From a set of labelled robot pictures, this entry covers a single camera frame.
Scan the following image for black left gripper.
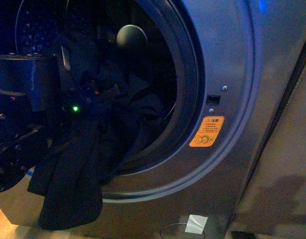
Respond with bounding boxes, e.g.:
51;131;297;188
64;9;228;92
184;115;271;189
0;54;64;114

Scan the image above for dark navy mesh garment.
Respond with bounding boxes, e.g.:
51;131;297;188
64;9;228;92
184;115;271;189
27;32;178;231

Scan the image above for grey front-load washing machine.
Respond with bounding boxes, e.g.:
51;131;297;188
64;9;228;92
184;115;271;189
0;0;306;239

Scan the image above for steel perforated washer drum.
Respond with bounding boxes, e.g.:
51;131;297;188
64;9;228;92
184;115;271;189
14;0;173;83

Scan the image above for beige round drum hub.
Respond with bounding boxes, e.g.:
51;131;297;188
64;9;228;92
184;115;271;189
116;24;148;51

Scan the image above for dark rubber door gasket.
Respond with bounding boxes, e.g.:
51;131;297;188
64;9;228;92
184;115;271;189
108;0;207;178

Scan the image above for orange warning sticker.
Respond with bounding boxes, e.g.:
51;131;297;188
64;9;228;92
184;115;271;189
189;116;225;147

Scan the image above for upper latch screw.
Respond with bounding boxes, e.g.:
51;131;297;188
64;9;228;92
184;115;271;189
221;85;228;92

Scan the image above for white tape sticker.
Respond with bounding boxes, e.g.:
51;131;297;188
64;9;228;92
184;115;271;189
185;215;208;235

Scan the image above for grey side cabinet panel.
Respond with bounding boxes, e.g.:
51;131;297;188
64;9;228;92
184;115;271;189
230;62;306;239

